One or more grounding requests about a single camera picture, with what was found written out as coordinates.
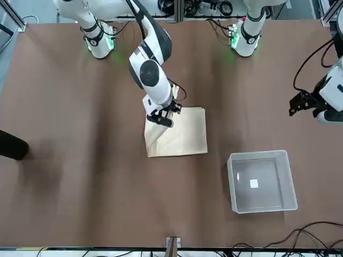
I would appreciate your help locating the clear plastic box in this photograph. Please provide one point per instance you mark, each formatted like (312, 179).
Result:
(257, 192)

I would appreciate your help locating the black vase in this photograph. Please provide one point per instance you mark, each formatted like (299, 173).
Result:
(13, 146)

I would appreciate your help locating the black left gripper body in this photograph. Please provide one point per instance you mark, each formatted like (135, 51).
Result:
(319, 106)

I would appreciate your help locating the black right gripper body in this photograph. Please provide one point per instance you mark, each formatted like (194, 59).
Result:
(167, 112)

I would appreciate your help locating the aluminium frame rail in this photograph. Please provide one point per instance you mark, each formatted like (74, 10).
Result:
(160, 18)

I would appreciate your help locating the aluminium profile post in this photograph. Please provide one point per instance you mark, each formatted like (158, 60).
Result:
(172, 247)
(14, 16)
(331, 10)

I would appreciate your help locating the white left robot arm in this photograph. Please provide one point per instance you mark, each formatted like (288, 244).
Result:
(249, 40)

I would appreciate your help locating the cream-colored tablecloth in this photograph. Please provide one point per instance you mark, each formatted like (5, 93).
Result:
(185, 134)

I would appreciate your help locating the green circuit board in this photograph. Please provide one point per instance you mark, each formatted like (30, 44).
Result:
(233, 32)

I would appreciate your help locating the white label sticker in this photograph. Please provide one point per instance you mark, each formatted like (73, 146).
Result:
(254, 183)

